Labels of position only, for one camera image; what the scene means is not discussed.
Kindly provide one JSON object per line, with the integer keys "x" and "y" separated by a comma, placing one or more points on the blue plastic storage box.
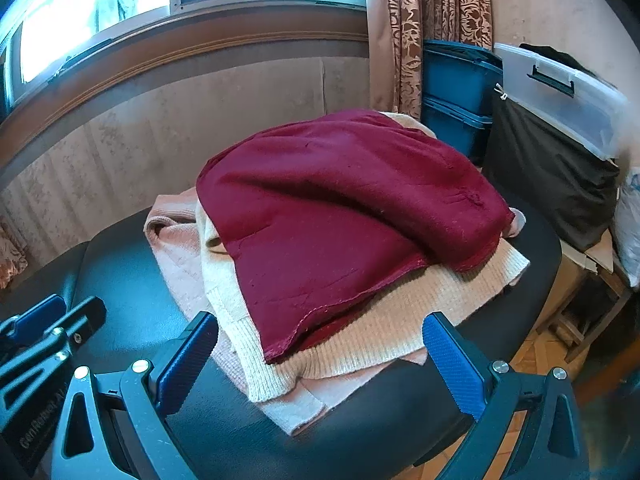
{"x": 450, "y": 77}
{"x": 450, "y": 132}

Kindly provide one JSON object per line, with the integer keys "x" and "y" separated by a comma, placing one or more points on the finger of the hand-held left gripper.
{"x": 40, "y": 312}
{"x": 85, "y": 317}

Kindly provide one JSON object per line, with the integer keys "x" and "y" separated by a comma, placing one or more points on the black fabric bag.
{"x": 540, "y": 170}

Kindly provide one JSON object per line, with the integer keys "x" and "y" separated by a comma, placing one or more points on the white box device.
{"x": 575, "y": 110}

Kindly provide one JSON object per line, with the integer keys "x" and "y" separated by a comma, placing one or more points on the pink knit sweater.
{"x": 175, "y": 255}

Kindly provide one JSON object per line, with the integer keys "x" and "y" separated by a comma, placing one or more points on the brown patterned curtain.
{"x": 10, "y": 255}
{"x": 430, "y": 20}

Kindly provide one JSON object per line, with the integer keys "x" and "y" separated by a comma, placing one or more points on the dark red hooded sweatshirt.
{"x": 325, "y": 200}

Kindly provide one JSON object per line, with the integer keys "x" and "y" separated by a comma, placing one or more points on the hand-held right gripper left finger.
{"x": 185, "y": 360}

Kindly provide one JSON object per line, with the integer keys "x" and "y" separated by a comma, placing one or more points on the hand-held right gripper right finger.
{"x": 452, "y": 360}

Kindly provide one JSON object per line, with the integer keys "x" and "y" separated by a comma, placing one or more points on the wood framed window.
{"x": 125, "y": 5}

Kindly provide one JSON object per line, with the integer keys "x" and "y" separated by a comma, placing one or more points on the cream knit sweater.
{"x": 350, "y": 350}

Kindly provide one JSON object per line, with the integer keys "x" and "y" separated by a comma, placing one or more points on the black leather bench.
{"x": 125, "y": 280}

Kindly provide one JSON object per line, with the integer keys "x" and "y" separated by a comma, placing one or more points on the white plastic bag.
{"x": 627, "y": 220}

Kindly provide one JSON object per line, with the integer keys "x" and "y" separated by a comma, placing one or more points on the dark cloth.
{"x": 555, "y": 55}

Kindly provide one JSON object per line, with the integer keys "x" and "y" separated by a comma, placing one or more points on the wooden stool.
{"x": 572, "y": 330}

